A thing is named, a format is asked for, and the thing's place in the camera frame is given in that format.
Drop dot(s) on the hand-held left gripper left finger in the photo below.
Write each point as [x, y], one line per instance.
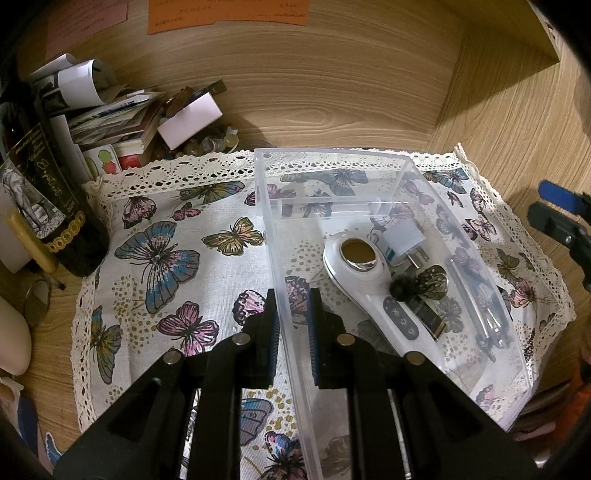
[276, 323]

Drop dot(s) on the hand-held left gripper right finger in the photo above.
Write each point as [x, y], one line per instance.
[315, 332]

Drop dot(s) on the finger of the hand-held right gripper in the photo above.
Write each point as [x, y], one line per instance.
[554, 226]
[558, 196]

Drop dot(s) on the white handheld massager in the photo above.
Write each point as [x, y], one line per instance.
[364, 295]

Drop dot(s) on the silver metal tool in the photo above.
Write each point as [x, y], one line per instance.
[480, 304]

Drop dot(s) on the black rectangular lighter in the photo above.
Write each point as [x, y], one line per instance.
[427, 319]

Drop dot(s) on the white plug adapter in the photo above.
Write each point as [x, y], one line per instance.
[404, 242]

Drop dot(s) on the clear plastic storage box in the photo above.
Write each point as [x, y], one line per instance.
[351, 203]

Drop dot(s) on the butterfly printed lace cloth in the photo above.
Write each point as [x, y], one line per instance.
[184, 258]

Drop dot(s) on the pile of small trinkets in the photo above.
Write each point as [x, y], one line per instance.
[207, 143]

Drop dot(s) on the small white box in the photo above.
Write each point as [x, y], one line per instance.
[189, 120]

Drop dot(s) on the dark wine bottle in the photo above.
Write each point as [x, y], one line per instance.
[69, 230]

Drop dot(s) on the small round mirror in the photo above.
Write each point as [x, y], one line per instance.
[39, 302]

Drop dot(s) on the stack of books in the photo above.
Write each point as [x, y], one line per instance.
[124, 129]

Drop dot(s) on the thin yellow candle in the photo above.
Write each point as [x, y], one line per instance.
[34, 244]

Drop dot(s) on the blue printed paper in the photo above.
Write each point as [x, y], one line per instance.
[44, 434]

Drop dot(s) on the cream cylinder candle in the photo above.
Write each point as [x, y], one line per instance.
[11, 341]

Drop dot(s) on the handwritten note paper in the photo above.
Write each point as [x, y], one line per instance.
[16, 230]

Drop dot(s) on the orange sticky note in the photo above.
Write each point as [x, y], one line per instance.
[231, 16]

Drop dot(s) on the pink sticky note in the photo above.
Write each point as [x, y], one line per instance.
[87, 14]

